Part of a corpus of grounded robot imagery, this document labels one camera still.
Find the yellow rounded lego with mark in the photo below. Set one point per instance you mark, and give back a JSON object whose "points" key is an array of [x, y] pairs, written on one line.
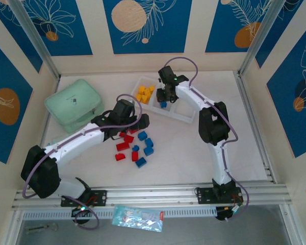
{"points": [[151, 88]]}

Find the yellow square lego brick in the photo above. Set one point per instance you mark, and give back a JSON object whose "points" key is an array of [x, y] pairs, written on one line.
{"points": [[144, 99]]}

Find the yellow rounded lego brick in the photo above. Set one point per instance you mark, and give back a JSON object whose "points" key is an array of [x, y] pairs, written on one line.
{"points": [[141, 89]]}

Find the blue square lego brick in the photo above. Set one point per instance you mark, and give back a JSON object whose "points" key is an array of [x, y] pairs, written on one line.
{"points": [[163, 104]]}

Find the small dark blue lego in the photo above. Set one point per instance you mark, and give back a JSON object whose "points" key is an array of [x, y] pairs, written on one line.
{"points": [[136, 148]]}

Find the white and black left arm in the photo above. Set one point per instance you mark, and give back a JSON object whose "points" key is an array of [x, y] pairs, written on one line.
{"points": [[74, 143]]}

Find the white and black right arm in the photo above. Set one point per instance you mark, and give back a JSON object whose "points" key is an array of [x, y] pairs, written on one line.
{"points": [[216, 158]]}

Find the white three-compartment container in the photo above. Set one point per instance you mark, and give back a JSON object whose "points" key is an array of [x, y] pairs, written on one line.
{"points": [[183, 112]]}

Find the red rounded lego brick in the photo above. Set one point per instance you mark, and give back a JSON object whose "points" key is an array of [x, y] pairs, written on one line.
{"points": [[120, 156]]}

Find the mint green zipper pouch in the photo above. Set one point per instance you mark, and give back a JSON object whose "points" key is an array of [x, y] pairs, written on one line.
{"points": [[71, 102]]}

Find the printed plastic packet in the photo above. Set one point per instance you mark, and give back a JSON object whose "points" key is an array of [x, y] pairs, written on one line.
{"points": [[137, 218]]}

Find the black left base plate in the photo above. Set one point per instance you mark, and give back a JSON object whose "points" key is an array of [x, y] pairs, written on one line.
{"points": [[100, 196]]}

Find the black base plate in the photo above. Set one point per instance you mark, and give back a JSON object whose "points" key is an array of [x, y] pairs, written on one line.
{"points": [[100, 196], [204, 195]]}

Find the aluminium mounting rail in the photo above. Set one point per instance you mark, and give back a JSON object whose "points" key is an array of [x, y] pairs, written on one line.
{"points": [[153, 194]]}

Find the aluminium frame post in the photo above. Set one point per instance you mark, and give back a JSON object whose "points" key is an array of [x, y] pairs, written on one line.
{"points": [[260, 38], [35, 38]]}

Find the aluminium side rail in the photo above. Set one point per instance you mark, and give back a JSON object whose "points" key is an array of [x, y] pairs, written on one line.
{"points": [[255, 127]]}

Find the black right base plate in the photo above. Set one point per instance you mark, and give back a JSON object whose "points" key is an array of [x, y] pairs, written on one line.
{"points": [[204, 195]]}

